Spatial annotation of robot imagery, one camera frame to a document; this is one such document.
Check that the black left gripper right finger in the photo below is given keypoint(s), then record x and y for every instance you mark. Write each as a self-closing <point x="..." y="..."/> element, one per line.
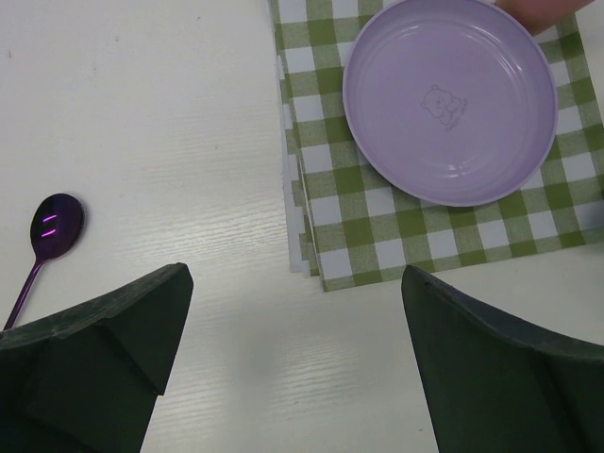
<point x="494" y="382"/>

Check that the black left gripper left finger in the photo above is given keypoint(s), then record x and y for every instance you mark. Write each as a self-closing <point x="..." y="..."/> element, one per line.
<point x="86" y="379"/>

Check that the green white checkered cloth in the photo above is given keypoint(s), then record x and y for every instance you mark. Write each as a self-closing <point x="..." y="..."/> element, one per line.
<point x="349" y="227"/>

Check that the purple plastic plate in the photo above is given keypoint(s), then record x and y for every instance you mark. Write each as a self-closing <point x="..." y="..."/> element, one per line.
<point x="452" y="102"/>

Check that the orange plastic cup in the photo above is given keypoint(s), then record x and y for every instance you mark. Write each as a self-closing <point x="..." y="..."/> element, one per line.
<point x="536" y="16"/>

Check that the purple plastic spoon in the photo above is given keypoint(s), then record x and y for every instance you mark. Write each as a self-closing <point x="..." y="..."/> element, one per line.
<point x="55" y="229"/>

